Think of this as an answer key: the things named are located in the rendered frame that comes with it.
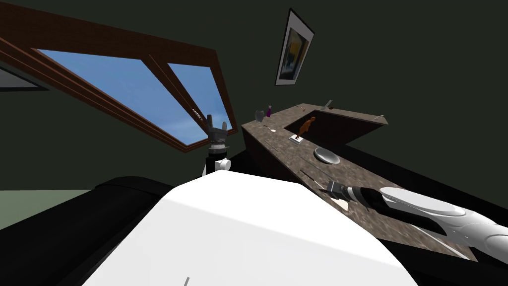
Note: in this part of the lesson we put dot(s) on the grey cup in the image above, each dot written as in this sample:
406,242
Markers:
259,116

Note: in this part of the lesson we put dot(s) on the purple bottle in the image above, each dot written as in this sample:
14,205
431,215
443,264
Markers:
269,111

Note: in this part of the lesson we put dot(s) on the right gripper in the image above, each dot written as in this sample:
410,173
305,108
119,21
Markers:
338,191

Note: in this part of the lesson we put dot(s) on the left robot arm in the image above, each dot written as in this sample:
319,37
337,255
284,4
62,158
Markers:
216,159

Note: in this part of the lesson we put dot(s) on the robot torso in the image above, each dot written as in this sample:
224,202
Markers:
246,234

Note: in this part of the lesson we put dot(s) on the white napkin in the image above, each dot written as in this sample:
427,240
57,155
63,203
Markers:
341,204

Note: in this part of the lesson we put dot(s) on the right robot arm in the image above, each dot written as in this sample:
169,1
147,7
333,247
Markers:
428,212

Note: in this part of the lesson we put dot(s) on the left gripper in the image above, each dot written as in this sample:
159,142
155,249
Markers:
217,137

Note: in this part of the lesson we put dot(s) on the table knife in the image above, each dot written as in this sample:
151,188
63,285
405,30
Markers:
312,178

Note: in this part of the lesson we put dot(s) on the grey plate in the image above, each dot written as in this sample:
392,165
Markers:
326,155

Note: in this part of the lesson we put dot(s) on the brown figurine on white base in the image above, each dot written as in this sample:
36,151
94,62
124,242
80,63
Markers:
304,128

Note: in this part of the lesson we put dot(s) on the black framed wall picture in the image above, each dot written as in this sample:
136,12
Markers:
294,51

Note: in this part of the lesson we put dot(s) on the brown framed window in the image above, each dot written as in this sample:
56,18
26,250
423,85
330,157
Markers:
131,89

